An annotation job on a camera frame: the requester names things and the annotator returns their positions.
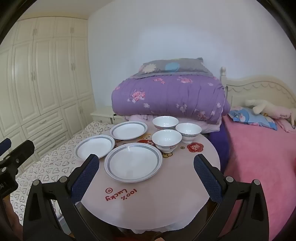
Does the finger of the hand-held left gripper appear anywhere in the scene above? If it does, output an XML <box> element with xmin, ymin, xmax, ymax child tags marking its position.
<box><xmin>7</xmin><ymin>140</ymin><xmax>35</xmax><ymax>173</ymax></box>
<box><xmin>0</xmin><ymin>138</ymin><xmax>12</xmax><ymax>157</ymax></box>

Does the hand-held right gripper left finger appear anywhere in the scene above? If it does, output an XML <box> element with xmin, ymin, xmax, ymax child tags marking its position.
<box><xmin>23</xmin><ymin>154</ymin><xmax>100</xmax><ymax>241</ymax></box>

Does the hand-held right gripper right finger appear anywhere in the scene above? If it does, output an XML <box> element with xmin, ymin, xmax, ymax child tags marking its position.
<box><xmin>193</xmin><ymin>153</ymin><xmax>270</xmax><ymax>241</ymax></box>

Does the white bowl grey band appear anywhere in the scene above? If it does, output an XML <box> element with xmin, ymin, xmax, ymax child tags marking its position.
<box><xmin>175</xmin><ymin>123</ymin><xmax>202</xmax><ymax>144</ymax></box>

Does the white bowl pink pattern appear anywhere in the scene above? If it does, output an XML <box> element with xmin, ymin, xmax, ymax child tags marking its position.
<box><xmin>152</xmin><ymin>129</ymin><xmax>179</xmax><ymax>153</ymax></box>
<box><xmin>152</xmin><ymin>116</ymin><xmax>179</xmax><ymax>131</ymax></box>

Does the pink printed round table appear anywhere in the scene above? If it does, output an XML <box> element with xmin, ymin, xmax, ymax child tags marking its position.
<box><xmin>79</xmin><ymin>125</ymin><xmax>221</xmax><ymax>232</ymax></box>

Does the heart print bed sheet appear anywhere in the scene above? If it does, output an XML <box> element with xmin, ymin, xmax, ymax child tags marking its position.
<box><xmin>9</xmin><ymin>121</ymin><xmax>116</xmax><ymax>223</ymax></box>

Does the dark purple blanket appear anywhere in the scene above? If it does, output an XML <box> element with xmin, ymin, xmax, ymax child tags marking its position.
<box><xmin>208</xmin><ymin>125</ymin><xmax>230</xmax><ymax>173</ymax></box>

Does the pink fleece bed blanket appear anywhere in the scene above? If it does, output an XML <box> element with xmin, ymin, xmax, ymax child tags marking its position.
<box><xmin>222</xmin><ymin>116</ymin><xmax>296</xmax><ymax>241</ymax></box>

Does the cream nightstand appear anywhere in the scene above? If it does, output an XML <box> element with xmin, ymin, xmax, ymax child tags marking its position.
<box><xmin>90</xmin><ymin>106</ymin><xmax>126</xmax><ymax>124</ymax></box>

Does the cream panelled wardrobe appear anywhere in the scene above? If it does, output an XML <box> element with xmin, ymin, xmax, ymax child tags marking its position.
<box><xmin>0</xmin><ymin>16</ymin><xmax>96</xmax><ymax>163</ymax></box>

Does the blue floral pillow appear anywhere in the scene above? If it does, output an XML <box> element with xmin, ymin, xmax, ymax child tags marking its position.
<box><xmin>228</xmin><ymin>107</ymin><xmax>278</xmax><ymax>131</ymax></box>

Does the purple floral quilt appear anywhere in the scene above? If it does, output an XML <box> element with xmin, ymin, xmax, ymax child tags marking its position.
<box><xmin>111</xmin><ymin>74</ymin><xmax>229</xmax><ymax>126</ymax></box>

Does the cream plush toy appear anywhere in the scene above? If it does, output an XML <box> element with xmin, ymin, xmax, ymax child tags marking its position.
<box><xmin>245</xmin><ymin>99</ymin><xmax>296</xmax><ymax>129</ymax></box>

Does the cream bed headboard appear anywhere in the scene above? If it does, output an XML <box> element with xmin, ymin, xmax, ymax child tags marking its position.
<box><xmin>220</xmin><ymin>67</ymin><xmax>296</xmax><ymax>109</ymax></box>

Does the grey floral pillow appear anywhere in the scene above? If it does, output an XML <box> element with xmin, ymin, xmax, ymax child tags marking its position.
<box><xmin>131</xmin><ymin>57</ymin><xmax>214</xmax><ymax>79</ymax></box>

